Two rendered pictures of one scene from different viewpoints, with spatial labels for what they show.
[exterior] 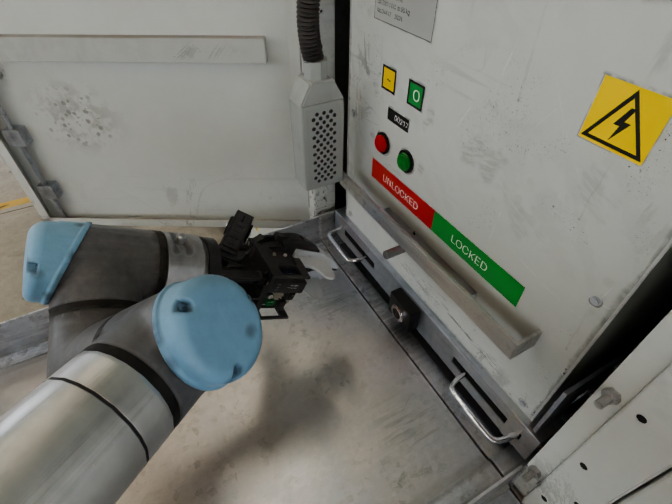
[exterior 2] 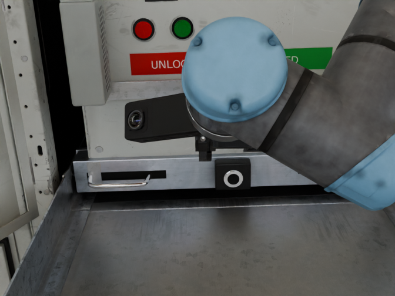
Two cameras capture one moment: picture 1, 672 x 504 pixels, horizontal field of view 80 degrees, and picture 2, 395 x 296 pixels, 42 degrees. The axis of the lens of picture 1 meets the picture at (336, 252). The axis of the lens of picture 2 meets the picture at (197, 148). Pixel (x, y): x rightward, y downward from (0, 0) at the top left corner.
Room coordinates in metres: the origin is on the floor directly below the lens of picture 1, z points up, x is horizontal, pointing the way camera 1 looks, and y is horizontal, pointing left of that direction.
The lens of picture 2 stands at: (0.11, 0.60, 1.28)
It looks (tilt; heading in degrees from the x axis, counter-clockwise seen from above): 23 degrees down; 298
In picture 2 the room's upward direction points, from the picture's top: 2 degrees counter-clockwise
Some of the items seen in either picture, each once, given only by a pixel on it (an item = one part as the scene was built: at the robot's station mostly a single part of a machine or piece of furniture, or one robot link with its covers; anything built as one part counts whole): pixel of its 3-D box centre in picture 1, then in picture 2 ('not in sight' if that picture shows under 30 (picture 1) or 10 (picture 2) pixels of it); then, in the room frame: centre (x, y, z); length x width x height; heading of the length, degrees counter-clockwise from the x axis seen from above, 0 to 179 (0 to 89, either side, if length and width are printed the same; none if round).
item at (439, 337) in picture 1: (420, 302); (231, 165); (0.44, -0.15, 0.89); 0.54 x 0.05 x 0.06; 28
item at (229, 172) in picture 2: (402, 310); (233, 175); (0.42, -0.11, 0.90); 0.06 x 0.03 x 0.05; 28
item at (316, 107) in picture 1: (319, 132); (86, 39); (0.59, 0.03, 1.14); 0.08 x 0.05 x 0.17; 118
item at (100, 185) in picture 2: (347, 243); (119, 179); (0.59, -0.02, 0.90); 0.11 x 0.05 x 0.01; 28
